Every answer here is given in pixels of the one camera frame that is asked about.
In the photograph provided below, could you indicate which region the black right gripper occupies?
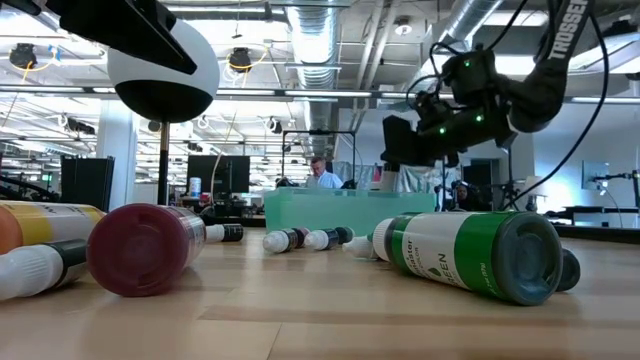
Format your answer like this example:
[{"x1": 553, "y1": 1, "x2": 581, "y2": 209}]
[{"x1": 381, "y1": 105, "x2": 517, "y2": 168}]

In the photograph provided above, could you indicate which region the small food coloring dropper bottle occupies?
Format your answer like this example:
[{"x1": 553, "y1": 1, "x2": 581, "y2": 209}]
[
  {"x1": 203, "y1": 222, "x2": 245, "y2": 244},
  {"x1": 303, "y1": 227, "x2": 342, "y2": 252},
  {"x1": 0, "y1": 238, "x2": 92, "y2": 302},
  {"x1": 262, "y1": 227, "x2": 301, "y2": 254}
]

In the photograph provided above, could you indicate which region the large green food coloring bottle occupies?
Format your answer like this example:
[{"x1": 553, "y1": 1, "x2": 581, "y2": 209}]
[{"x1": 370, "y1": 210, "x2": 565, "y2": 307}]

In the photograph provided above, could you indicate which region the large yellow food coloring bottle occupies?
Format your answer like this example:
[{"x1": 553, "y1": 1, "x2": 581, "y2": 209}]
[{"x1": 0, "y1": 199, "x2": 107, "y2": 255}]

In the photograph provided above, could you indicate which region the large red food coloring bottle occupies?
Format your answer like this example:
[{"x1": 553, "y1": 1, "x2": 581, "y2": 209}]
[{"x1": 86, "y1": 202, "x2": 207, "y2": 299}]

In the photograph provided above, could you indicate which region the small teal food coloring bottle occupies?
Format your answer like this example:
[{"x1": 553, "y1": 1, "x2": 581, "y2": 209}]
[{"x1": 333, "y1": 225, "x2": 356, "y2": 246}]

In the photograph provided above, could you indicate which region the grey draped cloth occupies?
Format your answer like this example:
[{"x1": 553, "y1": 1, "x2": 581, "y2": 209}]
[{"x1": 399, "y1": 164, "x2": 454, "y2": 195}]

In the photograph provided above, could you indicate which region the black ceiling-mounted device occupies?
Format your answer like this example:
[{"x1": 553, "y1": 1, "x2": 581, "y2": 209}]
[
  {"x1": 227, "y1": 46, "x2": 255, "y2": 75},
  {"x1": 8, "y1": 42, "x2": 39, "y2": 70}
]

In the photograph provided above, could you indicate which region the person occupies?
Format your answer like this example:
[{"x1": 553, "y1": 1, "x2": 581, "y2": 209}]
[
  {"x1": 451, "y1": 180, "x2": 481, "y2": 212},
  {"x1": 305, "y1": 155, "x2": 345, "y2": 190}
]

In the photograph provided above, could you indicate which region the green translucent plastic bin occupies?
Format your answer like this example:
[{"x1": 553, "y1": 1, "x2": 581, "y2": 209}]
[{"x1": 263, "y1": 187, "x2": 437, "y2": 237}]

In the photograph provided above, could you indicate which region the white desk lamp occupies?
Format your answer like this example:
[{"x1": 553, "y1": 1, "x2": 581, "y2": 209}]
[{"x1": 522, "y1": 174, "x2": 546, "y2": 211}]

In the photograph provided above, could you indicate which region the black computer monitor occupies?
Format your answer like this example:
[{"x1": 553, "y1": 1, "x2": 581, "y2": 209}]
[{"x1": 187, "y1": 154, "x2": 251, "y2": 196}]

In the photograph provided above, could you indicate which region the black cabinet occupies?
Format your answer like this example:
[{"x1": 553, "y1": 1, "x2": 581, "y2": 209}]
[{"x1": 59, "y1": 154, "x2": 116, "y2": 213}]

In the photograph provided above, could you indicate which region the black background desk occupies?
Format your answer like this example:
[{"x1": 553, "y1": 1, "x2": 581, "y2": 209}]
[{"x1": 544, "y1": 204, "x2": 640, "y2": 229}]

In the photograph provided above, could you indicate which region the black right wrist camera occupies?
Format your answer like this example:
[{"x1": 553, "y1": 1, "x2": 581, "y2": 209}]
[{"x1": 415, "y1": 91, "x2": 454, "y2": 132}]

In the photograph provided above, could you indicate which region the black right camera cable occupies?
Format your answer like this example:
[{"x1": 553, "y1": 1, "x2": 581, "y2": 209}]
[{"x1": 406, "y1": 42, "x2": 452, "y2": 110}]

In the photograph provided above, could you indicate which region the black metal frame stand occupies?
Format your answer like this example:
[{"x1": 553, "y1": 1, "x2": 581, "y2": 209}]
[
  {"x1": 281, "y1": 128, "x2": 357, "y2": 189},
  {"x1": 439, "y1": 149, "x2": 514, "y2": 214}
]

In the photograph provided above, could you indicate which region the silver ceiling duct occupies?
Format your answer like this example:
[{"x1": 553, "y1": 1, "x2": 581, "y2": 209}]
[
  {"x1": 285, "y1": 0, "x2": 342, "y2": 186},
  {"x1": 405, "y1": 0, "x2": 504, "y2": 96}
]

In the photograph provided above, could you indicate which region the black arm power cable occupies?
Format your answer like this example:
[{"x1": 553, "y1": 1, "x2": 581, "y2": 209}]
[{"x1": 502, "y1": 12, "x2": 610, "y2": 211}]

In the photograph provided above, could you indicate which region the black aluminium table frame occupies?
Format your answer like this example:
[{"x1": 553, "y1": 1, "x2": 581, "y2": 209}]
[{"x1": 199, "y1": 212, "x2": 640, "y2": 246}]

